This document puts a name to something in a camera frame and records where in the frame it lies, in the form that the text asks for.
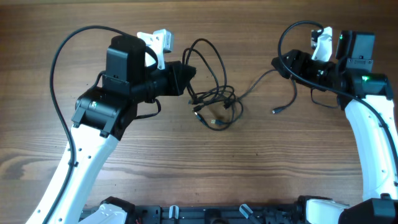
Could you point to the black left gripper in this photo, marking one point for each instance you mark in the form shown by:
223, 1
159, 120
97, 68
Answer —
176, 83

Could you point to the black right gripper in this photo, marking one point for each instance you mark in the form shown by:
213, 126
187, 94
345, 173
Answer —
304, 60

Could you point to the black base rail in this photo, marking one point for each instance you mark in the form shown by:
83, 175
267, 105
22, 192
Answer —
285, 213

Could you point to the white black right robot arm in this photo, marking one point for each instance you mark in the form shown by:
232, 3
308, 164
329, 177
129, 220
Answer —
367, 100

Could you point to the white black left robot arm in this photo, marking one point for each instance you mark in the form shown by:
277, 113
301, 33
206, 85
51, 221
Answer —
135, 72

